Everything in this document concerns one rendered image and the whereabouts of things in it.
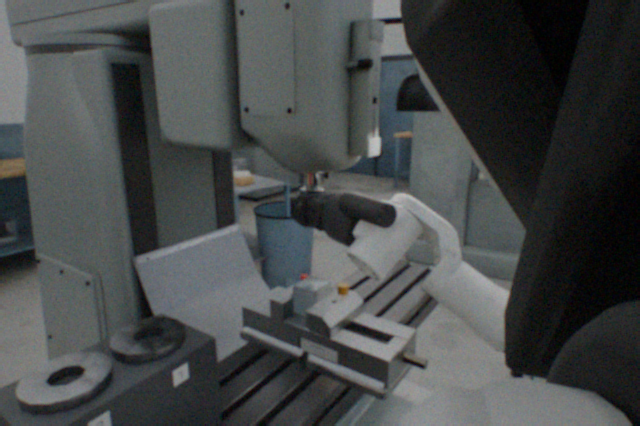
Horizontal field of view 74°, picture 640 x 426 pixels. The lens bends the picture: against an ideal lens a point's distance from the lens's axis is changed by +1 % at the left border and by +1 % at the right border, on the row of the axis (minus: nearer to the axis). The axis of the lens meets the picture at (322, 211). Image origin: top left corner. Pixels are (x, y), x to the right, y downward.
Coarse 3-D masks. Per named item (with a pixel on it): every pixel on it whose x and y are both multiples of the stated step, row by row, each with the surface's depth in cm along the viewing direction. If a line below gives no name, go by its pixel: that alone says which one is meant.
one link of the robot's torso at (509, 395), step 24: (504, 384) 5; (528, 384) 5; (552, 384) 5; (432, 408) 5; (456, 408) 5; (480, 408) 5; (504, 408) 4; (528, 408) 4; (552, 408) 4; (576, 408) 4; (600, 408) 4
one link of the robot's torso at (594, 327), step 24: (624, 312) 5; (576, 336) 6; (600, 336) 5; (624, 336) 5; (576, 360) 6; (600, 360) 5; (624, 360) 5; (576, 384) 6; (600, 384) 5; (624, 384) 5; (624, 408) 4
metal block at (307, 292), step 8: (304, 280) 85; (312, 280) 85; (320, 280) 85; (328, 280) 85; (296, 288) 83; (304, 288) 82; (312, 288) 82; (320, 288) 82; (328, 288) 85; (296, 296) 84; (304, 296) 82; (312, 296) 81; (320, 296) 83; (296, 304) 84; (304, 304) 83; (312, 304) 82; (296, 312) 84; (304, 312) 83
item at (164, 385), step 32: (160, 320) 58; (96, 352) 50; (128, 352) 50; (160, 352) 51; (192, 352) 53; (32, 384) 45; (64, 384) 47; (96, 384) 45; (128, 384) 47; (160, 384) 50; (192, 384) 54; (0, 416) 43; (32, 416) 42; (64, 416) 42; (96, 416) 43; (128, 416) 47; (160, 416) 50; (192, 416) 55
